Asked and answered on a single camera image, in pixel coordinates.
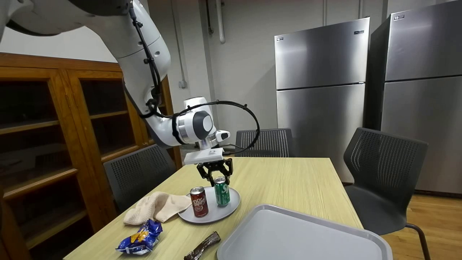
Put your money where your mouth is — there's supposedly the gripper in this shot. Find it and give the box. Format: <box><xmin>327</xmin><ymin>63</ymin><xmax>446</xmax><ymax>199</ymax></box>
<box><xmin>196</xmin><ymin>158</ymin><xmax>234</xmax><ymax>187</ymax></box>

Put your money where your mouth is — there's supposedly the green soda can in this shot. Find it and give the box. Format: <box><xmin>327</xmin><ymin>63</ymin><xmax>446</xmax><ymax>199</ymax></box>
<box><xmin>214</xmin><ymin>176</ymin><xmax>231</xmax><ymax>207</ymax></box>

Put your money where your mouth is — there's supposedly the red soda can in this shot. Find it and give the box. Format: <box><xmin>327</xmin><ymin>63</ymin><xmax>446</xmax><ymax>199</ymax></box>
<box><xmin>190</xmin><ymin>186</ymin><xmax>209</xmax><ymax>218</ymax></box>

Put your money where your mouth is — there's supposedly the round grey plate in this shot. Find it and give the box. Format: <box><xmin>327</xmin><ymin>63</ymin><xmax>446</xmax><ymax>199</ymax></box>
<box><xmin>178</xmin><ymin>186</ymin><xmax>241</xmax><ymax>225</ymax></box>

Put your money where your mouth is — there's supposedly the dark grey mesh chair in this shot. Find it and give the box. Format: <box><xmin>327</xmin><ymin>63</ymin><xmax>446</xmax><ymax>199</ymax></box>
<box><xmin>103</xmin><ymin>144</ymin><xmax>178</xmax><ymax>213</ymax></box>
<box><xmin>343</xmin><ymin>127</ymin><xmax>432</xmax><ymax>260</ymax></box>
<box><xmin>234</xmin><ymin>128</ymin><xmax>295</xmax><ymax>158</ymax></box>

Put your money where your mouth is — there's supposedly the beige cloth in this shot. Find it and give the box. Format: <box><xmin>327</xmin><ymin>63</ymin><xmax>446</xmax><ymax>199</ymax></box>
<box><xmin>123</xmin><ymin>191</ymin><xmax>192</xmax><ymax>226</ymax></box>

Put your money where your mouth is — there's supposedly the brown candy bar wrapper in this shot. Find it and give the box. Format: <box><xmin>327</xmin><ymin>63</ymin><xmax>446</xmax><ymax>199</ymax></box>
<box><xmin>183</xmin><ymin>231</ymin><xmax>222</xmax><ymax>260</ymax></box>

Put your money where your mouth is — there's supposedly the grey conduit with junction box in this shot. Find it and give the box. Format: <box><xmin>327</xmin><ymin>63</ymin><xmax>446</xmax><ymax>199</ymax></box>
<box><xmin>170</xmin><ymin>0</ymin><xmax>188</xmax><ymax>90</ymax></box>

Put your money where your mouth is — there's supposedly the grey plastic tray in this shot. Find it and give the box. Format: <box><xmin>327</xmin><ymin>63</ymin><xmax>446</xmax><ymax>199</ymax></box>
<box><xmin>216</xmin><ymin>204</ymin><xmax>393</xmax><ymax>260</ymax></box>

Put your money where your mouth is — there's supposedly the blue chip bag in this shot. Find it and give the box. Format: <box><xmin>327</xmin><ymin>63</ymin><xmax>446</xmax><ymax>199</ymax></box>
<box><xmin>115</xmin><ymin>218</ymin><xmax>164</xmax><ymax>256</ymax></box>

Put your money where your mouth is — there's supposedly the row of steel refrigerators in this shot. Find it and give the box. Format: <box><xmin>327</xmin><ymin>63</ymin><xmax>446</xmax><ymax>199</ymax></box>
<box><xmin>274</xmin><ymin>0</ymin><xmax>462</xmax><ymax>198</ymax></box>

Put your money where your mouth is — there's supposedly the wooden glass-door cabinet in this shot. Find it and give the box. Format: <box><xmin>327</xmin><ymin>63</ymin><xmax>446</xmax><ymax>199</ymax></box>
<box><xmin>0</xmin><ymin>52</ymin><xmax>183</xmax><ymax>260</ymax></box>

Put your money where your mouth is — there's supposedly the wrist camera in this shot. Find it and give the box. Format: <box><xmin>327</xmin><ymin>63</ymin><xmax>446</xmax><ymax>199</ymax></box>
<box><xmin>184</xmin><ymin>147</ymin><xmax>225</xmax><ymax>165</ymax></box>

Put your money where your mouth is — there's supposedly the white wall pipe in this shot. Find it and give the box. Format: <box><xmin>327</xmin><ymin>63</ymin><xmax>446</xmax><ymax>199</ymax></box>
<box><xmin>215</xmin><ymin>0</ymin><xmax>226</xmax><ymax>44</ymax></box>

